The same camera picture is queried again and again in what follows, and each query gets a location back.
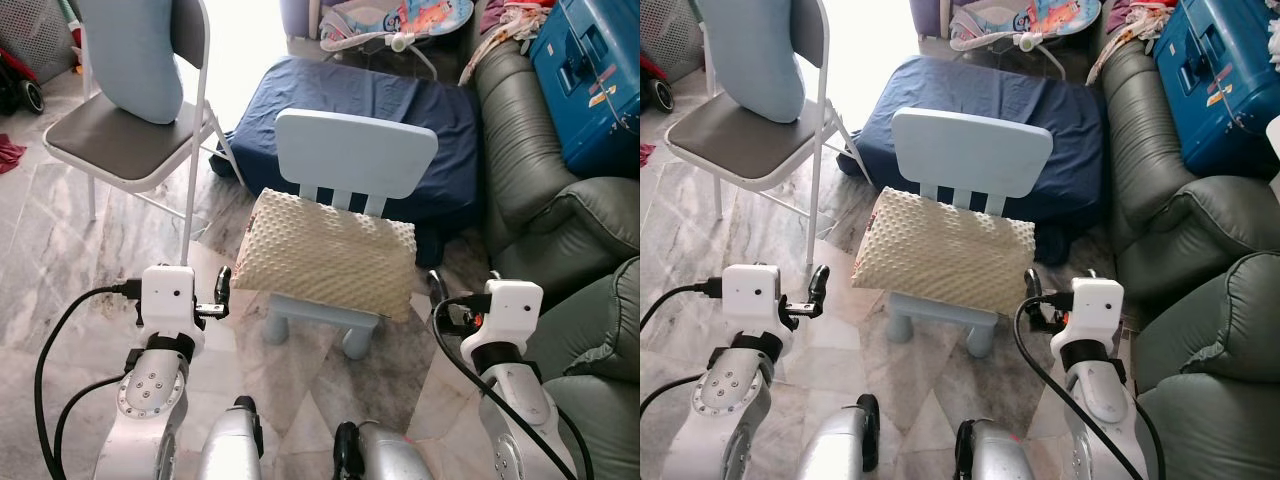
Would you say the beige dotted plush pillow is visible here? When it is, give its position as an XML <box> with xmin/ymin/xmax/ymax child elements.
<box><xmin>234</xmin><ymin>187</ymin><xmax>418</xmax><ymax>323</ymax></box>
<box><xmin>851</xmin><ymin>185</ymin><xmax>1037</xmax><ymax>317</ymax></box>

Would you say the grey-green leather sofa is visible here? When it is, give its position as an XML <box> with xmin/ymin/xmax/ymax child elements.
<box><xmin>1094</xmin><ymin>38</ymin><xmax>1280</xmax><ymax>480</ymax></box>
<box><xmin>472</xmin><ymin>40</ymin><xmax>641</xmax><ymax>480</ymax></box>

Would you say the silver left robot leg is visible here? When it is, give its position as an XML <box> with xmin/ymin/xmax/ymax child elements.
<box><xmin>198</xmin><ymin>396</ymin><xmax>267</xmax><ymax>480</ymax></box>
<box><xmin>798</xmin><ymin>392</ymin><xmax>883</xmax><ymax>480</ymax></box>

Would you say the silver robot leg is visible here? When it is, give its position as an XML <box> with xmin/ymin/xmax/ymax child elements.
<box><xmin>954</xmin><ymin>417</ymin><xmax>1033</xmax><ymax>480</ymax></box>
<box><xmin>798</xmin><ymin>392</ymin><xmax>883</xmax><ymax>480</ymax></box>
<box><xmin>198</xmin><ymin>396</ymin><xmax>267</xmax><ymax>480</ymax></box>
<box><xmin>332</xmin><ymin>419</ymin><xmax>437</xmax><ymax>480</ymax></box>

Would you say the silver right robot leg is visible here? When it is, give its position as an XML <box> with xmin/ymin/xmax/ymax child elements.
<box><xmin>332</xmin><ymin>419</ymin><xmax>437</xmax><ymax>480</ymax></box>
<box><xmin>954</xmin><ymin>417</ymin><xmax>1033</xmax><ymax>480</ymax></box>

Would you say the small light blue child chair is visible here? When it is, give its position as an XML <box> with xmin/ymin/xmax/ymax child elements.
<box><xmin>264</xmin><ymin>108</ymin><xmax>440</xmax><ymax>361</ymax></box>
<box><xmin>885</xmin><ymin>106</ymin><xmax>1054</xmax><ymax>359</ymax></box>

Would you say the grey metal folding chair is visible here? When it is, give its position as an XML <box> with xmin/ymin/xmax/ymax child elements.
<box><xmin>664</xmin><ymin>0</ymin><xmax>873</xmax><ymax>277</ymax></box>
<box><xmin>42</xmin><ymin>0</ymin><xmax>247</xmax><ymax>267</ymax></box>

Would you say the light blue contoured cushion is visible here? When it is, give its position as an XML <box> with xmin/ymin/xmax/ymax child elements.
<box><xmin>77</xmin><ymin>0</ymin><xmax>187</xmax><ymax>126</ymax></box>
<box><xmin>695</xmin><ymin>0</ymin><xmax>807</xmax><ymax>124</ymax></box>

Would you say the blue hard-shell suitcase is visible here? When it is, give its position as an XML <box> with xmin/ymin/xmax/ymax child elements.
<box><xmin>1152</xmin><ymin>0</ymin><xmax>1280</xmax><ymax>180</ymax></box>
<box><xmin>527</xmin><ymin>0</ymin><xmax>641</xmax><ymax>180</ymax></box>

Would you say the black and red stroller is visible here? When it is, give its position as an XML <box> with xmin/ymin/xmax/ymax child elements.
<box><xmin>0</xmin><ymin>44</ymin><xmax>47</xmax><ymax>117</ymax></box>
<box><xmin>640</xmin><ymin>50</ymin><xmax>677</xmax><ymax>114</ymax></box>

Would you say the pink and white clothes pile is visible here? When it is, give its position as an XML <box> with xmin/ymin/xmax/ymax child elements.
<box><xmin>1084</xmin><ymin>0</ymin><xmax>1183</xmax><ymax>87</ymax></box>
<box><xmin>459</xmin><ymin>0</ymin><xmax>553</xmax><ymax>87</ymax></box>

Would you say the colourful baby bouncer seat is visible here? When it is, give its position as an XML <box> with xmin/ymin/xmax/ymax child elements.
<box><xmin>944</xmin><ymin>0</ymin><xmax>1102</xmax><ymax>83</ymax></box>
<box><xmin>317</xmin><ymin>0</ymin><xmax>477</xmax><ymax>83</ymax></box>

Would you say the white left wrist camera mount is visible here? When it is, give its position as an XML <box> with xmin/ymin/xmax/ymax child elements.
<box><xmin>139</xmin><ymin>264</ymin><xmax>207</xmax><ymax>353</ymax></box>
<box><xmin>721</xmin><ymin>262</ymin><xmax>788</xmax><ymax>348</ymax></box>

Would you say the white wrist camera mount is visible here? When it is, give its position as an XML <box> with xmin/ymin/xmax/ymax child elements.
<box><xmin>721</xmin><ymin>262</ymin><xmax>788</xmax><ymax>348</ymax></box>
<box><xmin>139</xmin><ymin>264</ymin><xmax>207</xmax><ymax>353</ymax></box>
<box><xmin>459</xmin><ymin>279</ymin><xmax>545</xmax><ymax>367</ymax></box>
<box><xmin>1058</xmin><ymin>277</ymin><xmax>1127</xmax><ymax>358</ymax></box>

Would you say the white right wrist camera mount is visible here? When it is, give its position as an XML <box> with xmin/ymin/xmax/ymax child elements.
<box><xmin>1058</xmin><ymin>277</ymin><xmax>1127</xmax><ymax>358</ymax></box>
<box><xmin>459</xmin><ymin>279</ymin><xmax>545</xmax><ymax>367</ymax></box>

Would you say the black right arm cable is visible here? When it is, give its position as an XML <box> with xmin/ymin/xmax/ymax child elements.
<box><xmin>1011</xmin><ymin>294</ymin><xmax>1167</xmax><ymax>480</ymax></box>
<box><xmin>431</xmin><ymin>293</ymin><xmax>597</xmax><ymax>480</ymax></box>

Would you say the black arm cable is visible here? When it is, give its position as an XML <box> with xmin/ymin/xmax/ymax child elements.
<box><xmin>431</xmin><ymin>293</ymin><xmax>597</xmax><ymax>480</ymax></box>
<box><xmin>640</xmin><ymin>279</ymin><xmax>727</xmax><ymax>333</ymax></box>
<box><xmin>33</xmin><ymin>282</ymin><xmax>144</xmax><ymax>480</ymax></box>
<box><xmin>51</xmin><ymin>374</ymin><xmax>128</xmax><ymax>480</ymax></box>
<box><xmin>1011</xmin><ymin>294</ymin><xmax>1167</xmax><ymax>480</ymax></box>
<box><xmin>640</xmin><ymin>374</ymin><xmax>707</xmax><ymax>419</ymax></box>

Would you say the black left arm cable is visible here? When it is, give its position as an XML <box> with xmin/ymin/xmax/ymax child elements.
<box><xmin>51</xmin><ymin>374</ymin><xmax>128</xmax><ymax>480</ymax></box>
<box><xmin>640</xmin><ymin>279</ymin><xmax>727</xmax><ymax>333</ymax></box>
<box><xmin>33</xmin><ymin>282</ymin><xmax>144</xmax><ymax>480</ymax></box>
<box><xmin>640</xmin><ymin>374</ymin><xmax>707</xmax><ymax>419</ymax></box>

